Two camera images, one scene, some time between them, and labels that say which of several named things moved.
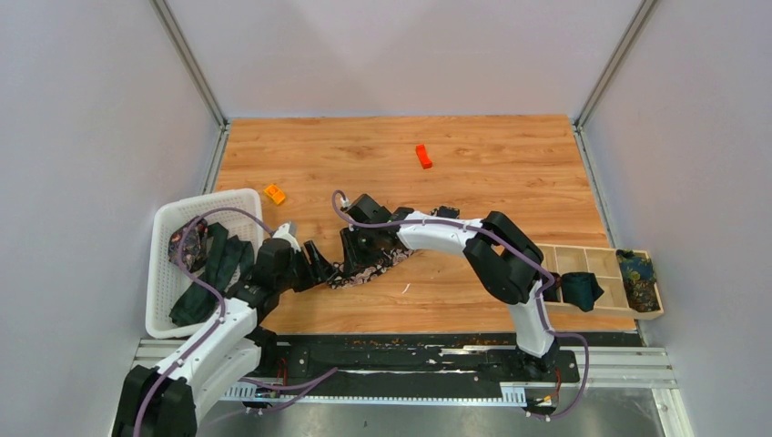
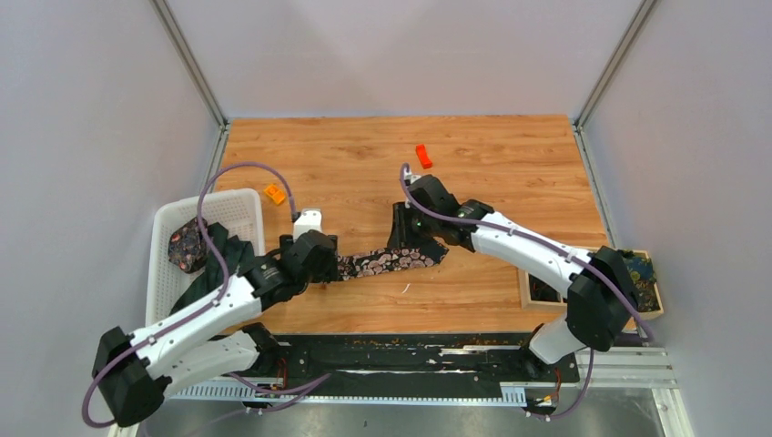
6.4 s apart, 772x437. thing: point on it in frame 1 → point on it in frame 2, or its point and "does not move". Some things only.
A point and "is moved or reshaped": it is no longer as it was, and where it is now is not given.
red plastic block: [423, 156] does not move
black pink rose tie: [339, 278] is moved or reshaped
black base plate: [304, 362] does not move
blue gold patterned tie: [639, 277] does not move
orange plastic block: [276, 195] does not move
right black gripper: [354, 257] → [400, 234]
